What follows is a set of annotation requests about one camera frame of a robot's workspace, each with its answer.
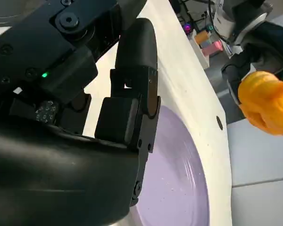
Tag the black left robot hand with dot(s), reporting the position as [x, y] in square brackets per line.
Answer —
[266, 51]

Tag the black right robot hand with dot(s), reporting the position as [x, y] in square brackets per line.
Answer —
[49, 169]

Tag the orange toy bread roll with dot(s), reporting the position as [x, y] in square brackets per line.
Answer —
[266, 101]

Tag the pink thread spool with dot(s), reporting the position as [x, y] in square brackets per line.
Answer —
[212, 47]

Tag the white storage shelf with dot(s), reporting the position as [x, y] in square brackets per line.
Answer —
[204, 60]

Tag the orange thread spool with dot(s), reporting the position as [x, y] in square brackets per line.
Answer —
[201, 38]

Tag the lilac plate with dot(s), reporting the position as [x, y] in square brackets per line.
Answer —
[174, 169]

